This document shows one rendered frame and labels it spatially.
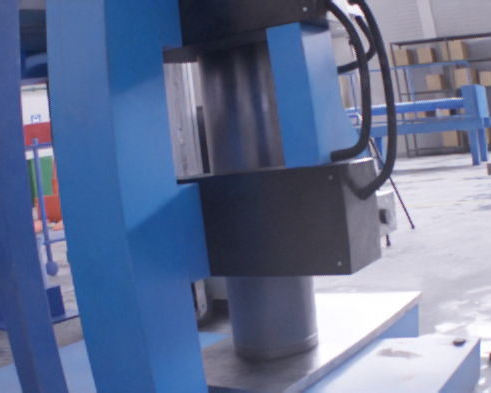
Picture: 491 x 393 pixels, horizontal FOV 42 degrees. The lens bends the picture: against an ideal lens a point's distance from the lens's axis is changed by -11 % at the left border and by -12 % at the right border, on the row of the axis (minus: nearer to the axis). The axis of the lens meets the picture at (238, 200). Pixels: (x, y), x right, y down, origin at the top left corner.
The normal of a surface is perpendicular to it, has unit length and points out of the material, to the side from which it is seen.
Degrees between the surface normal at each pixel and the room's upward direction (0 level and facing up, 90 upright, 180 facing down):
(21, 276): 90
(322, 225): 90
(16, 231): 90
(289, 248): 90
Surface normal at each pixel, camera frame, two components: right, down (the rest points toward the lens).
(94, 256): -0.57, 0.14
